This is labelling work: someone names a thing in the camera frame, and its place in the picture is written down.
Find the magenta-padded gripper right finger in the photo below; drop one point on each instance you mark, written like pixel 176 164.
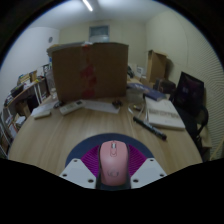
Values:
pixel 148 172

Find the cluttered shelf unit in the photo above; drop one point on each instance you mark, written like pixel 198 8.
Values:
pixel 20 103

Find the glass door panel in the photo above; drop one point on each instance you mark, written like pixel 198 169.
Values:
pixel 99 32

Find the tall open cardboard box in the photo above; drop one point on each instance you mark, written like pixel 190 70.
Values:
pixel 156 65

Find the large brown cardboard box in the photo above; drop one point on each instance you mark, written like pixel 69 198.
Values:
pixel 90 71

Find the white paper sheet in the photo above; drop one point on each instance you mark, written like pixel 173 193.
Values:
pixel 100 106

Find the ceiling tube light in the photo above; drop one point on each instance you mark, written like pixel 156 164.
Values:
pixel 87 5

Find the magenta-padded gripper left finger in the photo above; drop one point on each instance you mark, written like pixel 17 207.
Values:
pixel 78 173

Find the dark blue mouse pad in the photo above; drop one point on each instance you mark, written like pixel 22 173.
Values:
pixel 83 145

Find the black office chair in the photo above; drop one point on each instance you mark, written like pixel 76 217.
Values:
pixel 190 91

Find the blue book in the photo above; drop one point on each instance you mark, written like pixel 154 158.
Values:
pixel 150 91

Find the white book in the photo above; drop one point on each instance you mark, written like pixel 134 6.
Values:
pixel 163 115

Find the black marker pen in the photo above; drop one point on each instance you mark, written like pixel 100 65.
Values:
pixel 150 128

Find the white remote control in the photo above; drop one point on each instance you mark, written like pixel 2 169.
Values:
pixel 42 114
pixel 71 107

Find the round wall clock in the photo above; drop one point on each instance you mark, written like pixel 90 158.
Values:
pixel 50 39

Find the pink computer mouse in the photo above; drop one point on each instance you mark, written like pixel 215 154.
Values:
pixel 113 163

